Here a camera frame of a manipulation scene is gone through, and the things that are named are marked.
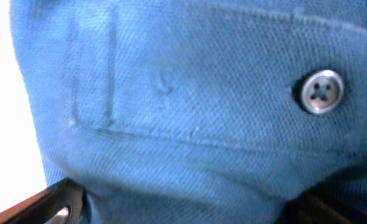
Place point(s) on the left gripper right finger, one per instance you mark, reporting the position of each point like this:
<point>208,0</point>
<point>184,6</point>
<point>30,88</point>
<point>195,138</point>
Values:
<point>312,207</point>

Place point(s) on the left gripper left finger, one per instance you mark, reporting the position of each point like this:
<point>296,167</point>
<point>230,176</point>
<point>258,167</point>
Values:
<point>61,203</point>

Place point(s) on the dark blue polo shirt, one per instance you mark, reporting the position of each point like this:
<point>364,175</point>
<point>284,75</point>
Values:
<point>197,111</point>

